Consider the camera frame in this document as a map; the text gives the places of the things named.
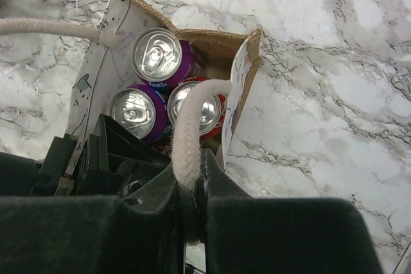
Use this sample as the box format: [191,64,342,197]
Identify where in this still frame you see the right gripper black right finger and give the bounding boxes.
[197,150,382,273]

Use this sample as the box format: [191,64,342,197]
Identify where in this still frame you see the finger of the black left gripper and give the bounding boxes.
[92,114,170,197]

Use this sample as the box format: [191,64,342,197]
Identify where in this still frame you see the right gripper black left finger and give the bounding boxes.
[1,158,184,273]

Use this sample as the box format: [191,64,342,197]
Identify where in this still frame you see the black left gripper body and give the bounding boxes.
[1,134,96,197]

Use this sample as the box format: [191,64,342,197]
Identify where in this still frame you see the purple soda can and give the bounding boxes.
[108,85,171,144]

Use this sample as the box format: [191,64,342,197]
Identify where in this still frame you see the purple soda can carried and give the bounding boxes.
[131,28,204,89]

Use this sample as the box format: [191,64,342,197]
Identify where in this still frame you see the red cola can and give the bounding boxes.
[167,76,226,144]

